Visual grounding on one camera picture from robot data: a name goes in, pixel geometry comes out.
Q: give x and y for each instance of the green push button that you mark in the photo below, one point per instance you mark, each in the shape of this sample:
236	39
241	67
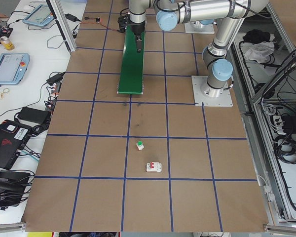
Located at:
139	145

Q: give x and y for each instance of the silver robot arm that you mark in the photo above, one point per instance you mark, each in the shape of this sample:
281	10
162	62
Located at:
222	39

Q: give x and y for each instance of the green belt conveyor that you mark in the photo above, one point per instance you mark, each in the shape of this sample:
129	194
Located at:
132	74

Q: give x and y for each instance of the small motor controller board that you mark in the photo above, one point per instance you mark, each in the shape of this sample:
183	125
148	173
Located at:
98	19

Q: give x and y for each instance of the black power adapter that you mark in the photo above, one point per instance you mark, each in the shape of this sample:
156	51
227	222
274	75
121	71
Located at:
70	16

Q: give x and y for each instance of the small black charger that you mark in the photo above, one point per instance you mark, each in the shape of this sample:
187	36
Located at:
55	77

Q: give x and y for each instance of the power strip with plugs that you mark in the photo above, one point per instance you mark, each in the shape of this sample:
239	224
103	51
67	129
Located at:
53	92

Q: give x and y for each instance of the light blue teach pendant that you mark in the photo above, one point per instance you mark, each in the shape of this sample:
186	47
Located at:
7	67
37	15

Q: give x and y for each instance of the black cloth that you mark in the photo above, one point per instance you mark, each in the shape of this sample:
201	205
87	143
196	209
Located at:
257	35

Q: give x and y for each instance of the white cloth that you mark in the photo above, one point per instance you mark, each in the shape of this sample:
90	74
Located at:
259	53

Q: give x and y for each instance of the white red circuit breaker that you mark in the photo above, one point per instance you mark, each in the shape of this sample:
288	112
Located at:
153	167

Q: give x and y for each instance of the black power brick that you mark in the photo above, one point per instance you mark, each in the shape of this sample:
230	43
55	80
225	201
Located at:
34	114

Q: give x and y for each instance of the yellow drink can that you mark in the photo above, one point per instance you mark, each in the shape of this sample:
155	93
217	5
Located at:
7	44

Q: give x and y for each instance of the white power strip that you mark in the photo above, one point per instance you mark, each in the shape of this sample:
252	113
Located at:
278	123

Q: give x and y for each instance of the black power supply box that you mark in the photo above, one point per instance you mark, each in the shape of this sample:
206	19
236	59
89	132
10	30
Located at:
291	122

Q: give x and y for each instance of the black docking station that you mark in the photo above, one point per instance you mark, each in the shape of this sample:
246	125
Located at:
7	185

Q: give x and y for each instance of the aluminium corner bar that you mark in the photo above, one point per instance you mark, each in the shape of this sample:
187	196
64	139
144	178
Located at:
7	227
286	229

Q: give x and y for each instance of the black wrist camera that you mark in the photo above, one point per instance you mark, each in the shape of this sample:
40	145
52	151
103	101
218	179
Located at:
122	23

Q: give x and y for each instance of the white square base plate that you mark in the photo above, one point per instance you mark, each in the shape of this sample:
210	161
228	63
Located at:
224	98
199	29

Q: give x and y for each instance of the aluminium profile post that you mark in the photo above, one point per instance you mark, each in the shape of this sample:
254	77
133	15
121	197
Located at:
62	27

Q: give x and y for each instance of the V-shaped metal frame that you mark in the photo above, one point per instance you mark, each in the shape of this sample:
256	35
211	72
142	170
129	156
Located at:
255	148

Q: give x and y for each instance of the grey metal bracket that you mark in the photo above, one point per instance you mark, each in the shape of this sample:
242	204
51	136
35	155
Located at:
269	193

